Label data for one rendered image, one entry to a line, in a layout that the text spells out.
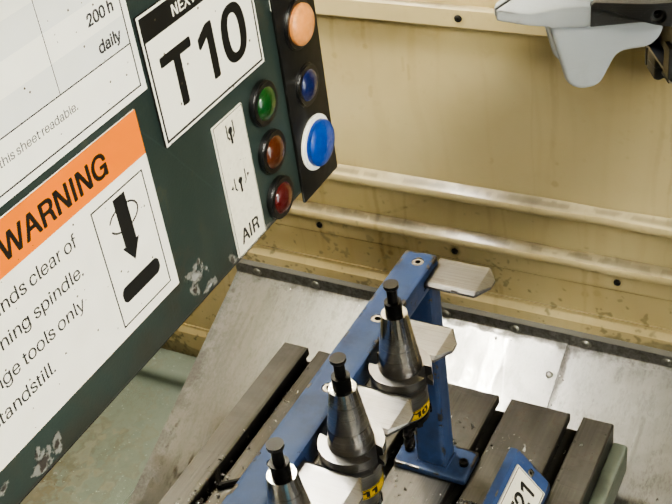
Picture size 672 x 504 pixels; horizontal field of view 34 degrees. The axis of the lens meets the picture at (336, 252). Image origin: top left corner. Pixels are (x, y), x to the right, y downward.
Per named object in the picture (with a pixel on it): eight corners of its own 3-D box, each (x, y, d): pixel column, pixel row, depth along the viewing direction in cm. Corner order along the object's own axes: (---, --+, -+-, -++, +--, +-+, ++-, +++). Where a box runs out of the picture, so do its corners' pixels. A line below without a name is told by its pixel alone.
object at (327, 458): (349, 426, 107) (346, 407, 106) (399, 450, 104) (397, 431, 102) (308, 467, 103) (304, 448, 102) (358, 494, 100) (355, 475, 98)
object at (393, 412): (422, 404, 107) (421, 398, 107) (399, 441, 103) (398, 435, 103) (358, 387, 110) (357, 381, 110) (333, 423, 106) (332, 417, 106)
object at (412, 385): (389, 356, 115) (386, 338, 113) (442, 370, 112) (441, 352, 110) (361, 396, 110) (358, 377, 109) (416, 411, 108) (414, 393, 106)
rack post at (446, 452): (480, 457, 142) (468, 274, 125) (464, 487, 138) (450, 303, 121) (410, 437, 146) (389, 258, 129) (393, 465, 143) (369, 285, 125)
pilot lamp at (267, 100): (282, 111, 64) (276, 77, 63) (263, 130, 62) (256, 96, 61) (273, 110, 64) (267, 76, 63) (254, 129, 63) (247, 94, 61)
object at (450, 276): (501, 273, 122) (501, 268, 122) (484, 302, 119) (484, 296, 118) (443, 262, 125) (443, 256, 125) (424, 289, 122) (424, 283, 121)
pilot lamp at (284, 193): (297, 203, 68) (292, 173, 66) (280, 223, 66) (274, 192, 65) (289, 201, 68) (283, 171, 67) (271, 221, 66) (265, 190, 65)
